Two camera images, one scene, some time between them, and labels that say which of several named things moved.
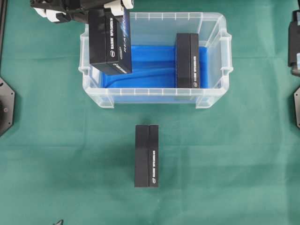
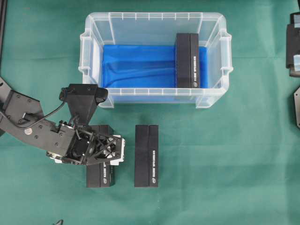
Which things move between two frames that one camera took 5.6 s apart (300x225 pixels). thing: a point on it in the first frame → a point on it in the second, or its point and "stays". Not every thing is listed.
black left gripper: [78, 11] → [78, 145]
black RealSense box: [109, 41] → [100, 175]
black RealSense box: [187, 61] stays
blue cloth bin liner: [153, 78] stays
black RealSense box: [146, 156] stays
